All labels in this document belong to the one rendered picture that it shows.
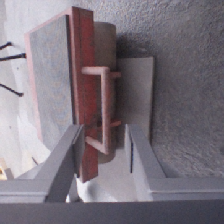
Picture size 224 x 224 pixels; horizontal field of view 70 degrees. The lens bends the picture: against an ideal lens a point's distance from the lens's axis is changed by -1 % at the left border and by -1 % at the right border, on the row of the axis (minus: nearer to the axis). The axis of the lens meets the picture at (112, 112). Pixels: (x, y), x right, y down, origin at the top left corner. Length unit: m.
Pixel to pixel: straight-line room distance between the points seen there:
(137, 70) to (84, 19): 0.13
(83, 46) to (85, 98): 0.08
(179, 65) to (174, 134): 0.12
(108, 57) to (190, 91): 0.16
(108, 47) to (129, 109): 0.13
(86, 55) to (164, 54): 0.13
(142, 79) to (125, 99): 0.06
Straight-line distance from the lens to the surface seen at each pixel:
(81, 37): 0.27
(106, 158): 0.37
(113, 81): 0.34
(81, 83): 0.27
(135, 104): 0.34
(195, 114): 0.29
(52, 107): 0.36
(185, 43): 0.29
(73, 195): 0.67
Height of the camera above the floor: 0.26
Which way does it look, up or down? 39 degrees down
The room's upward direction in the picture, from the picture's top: 103 degrees counter-clockwise
